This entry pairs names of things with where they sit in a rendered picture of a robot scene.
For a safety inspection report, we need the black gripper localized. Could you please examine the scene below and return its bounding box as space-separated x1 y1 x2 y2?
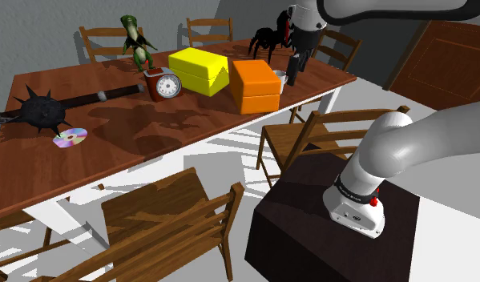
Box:
285 25 323 87

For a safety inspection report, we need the white cup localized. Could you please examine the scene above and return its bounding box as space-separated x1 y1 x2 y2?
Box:
272 70 290 95

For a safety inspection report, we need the black spider figure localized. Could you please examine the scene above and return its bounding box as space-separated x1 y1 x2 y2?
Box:
248 10 297 64

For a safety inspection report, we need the wooden chair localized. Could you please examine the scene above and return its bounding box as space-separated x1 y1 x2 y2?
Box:
185 17 234 48
27 167 246 282
288 28 363 125
0 195 72 282
78 25 145 64
256 104 411 189

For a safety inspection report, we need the orange box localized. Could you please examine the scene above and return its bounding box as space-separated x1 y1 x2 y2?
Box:
228 58 283 116

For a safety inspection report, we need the yellow box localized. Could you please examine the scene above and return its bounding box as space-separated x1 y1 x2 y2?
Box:
167 46 231 98

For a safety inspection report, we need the red kitchen scale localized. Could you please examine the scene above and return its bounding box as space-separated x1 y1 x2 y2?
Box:
142 66 184 103

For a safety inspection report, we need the brown wooden door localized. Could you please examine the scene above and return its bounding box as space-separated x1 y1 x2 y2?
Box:
381 19 480 113

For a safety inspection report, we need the dark robot stand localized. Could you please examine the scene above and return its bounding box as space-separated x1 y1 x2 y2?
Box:
244 151 421 282

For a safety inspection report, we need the green lizard figure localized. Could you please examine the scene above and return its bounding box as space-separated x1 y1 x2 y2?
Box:
120 14 159 73

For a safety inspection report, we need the wooden table with white legs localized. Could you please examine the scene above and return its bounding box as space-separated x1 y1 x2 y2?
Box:
0 38 358 260

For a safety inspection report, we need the shiny compact disc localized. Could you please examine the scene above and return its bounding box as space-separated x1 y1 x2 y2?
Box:
52 127 89 150

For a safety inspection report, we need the black spiked mace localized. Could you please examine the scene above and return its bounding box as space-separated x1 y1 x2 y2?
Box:
0 83 146 138

